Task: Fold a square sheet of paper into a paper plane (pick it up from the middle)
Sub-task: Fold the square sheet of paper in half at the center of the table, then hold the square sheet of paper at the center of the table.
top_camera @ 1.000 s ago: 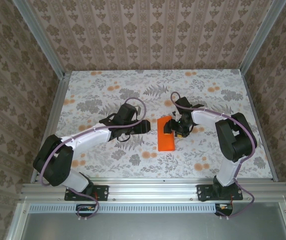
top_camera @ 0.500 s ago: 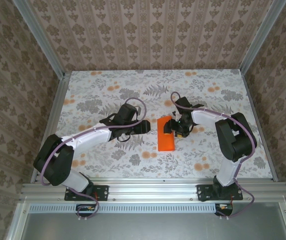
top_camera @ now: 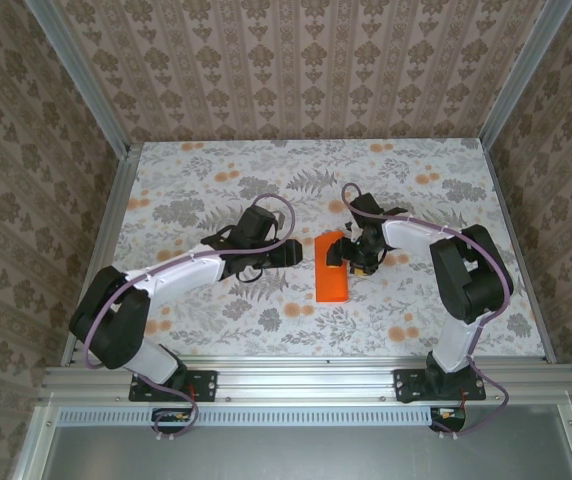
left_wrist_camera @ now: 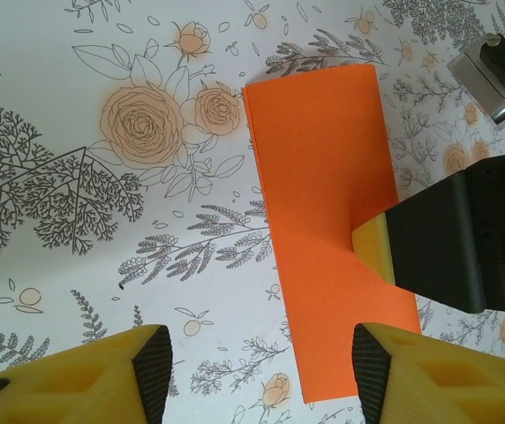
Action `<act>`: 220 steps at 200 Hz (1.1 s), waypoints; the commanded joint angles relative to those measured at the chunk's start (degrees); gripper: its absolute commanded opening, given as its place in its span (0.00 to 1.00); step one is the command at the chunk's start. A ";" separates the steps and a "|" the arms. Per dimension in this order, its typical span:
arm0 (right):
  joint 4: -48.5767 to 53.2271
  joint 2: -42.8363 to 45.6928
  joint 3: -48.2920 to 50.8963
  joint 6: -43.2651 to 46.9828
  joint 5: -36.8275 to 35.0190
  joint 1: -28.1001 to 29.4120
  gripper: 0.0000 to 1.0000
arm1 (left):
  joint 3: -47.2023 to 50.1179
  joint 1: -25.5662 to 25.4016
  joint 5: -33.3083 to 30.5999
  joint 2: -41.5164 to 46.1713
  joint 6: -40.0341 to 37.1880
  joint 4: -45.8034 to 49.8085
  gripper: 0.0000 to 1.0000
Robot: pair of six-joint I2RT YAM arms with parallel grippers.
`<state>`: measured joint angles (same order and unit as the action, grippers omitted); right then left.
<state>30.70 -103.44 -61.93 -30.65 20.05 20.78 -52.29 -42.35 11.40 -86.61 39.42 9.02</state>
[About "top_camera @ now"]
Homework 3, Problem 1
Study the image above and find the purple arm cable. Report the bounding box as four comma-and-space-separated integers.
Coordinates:
341, 182, 516, 441
83, 192, 298, 444

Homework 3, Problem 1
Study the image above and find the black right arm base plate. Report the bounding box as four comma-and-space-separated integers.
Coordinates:
394, 368, 487, 404

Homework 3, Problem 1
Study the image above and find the long aluminium mounting rail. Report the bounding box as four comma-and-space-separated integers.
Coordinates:
40, 363, 572, 404

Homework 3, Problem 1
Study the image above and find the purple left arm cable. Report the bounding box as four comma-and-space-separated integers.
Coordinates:
83, 192, 298, 444

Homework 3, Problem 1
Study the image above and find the grey slotted cable duct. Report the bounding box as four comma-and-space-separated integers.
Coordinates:
58, 405, 435, 427

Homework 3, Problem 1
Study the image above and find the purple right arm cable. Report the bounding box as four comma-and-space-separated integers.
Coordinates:
341, 182, 516, 441

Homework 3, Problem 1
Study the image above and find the floral patterned table cover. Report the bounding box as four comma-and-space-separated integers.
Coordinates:
85, 140, 550, 359

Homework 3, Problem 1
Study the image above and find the orange paper sheet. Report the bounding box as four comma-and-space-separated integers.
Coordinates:
314, 230, 351, 305

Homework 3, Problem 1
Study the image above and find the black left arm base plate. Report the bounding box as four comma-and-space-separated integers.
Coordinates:
129, 368, 219, 403

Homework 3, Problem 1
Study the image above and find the aluminium side rail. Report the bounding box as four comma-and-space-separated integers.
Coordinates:
63, 144, 141, 366

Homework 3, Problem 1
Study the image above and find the aluminium frame post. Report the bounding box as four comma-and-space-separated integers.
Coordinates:
478, 0, 572, 147
28, 0, 133, 157

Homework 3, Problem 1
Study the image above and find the black controller board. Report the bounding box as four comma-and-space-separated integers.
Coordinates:
428, 405, 467, 433
151, 407, 197, 434

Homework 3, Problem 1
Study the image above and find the grey metal panel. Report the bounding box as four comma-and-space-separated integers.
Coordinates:
13, 404, 572, 480

